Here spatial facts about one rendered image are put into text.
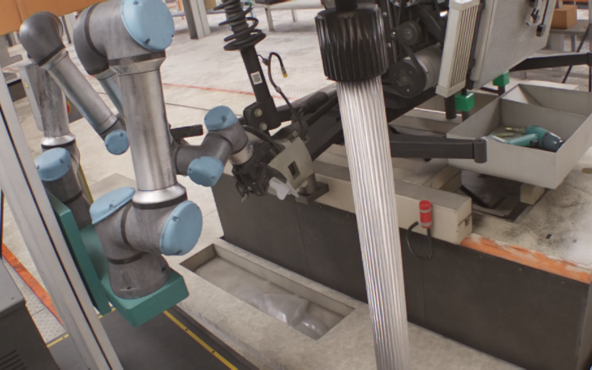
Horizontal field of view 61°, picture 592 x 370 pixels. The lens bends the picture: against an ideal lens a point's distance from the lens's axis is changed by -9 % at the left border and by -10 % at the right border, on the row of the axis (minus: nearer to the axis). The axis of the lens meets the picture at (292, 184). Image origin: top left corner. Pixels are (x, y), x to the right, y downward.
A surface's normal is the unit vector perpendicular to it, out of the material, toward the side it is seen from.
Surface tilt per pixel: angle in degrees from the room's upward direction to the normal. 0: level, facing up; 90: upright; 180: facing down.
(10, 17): 90
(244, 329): 0
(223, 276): 0
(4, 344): 90
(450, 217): 90
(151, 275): 72
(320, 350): 0
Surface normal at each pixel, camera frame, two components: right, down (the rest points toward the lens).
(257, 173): -0.33, -0.61
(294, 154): 0.58, 0.00
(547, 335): -0.70, 0.42
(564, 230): -0.18, -0.89
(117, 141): 0.29, 0.37
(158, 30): 0.87, -0.09
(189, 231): 0.90, 0.16
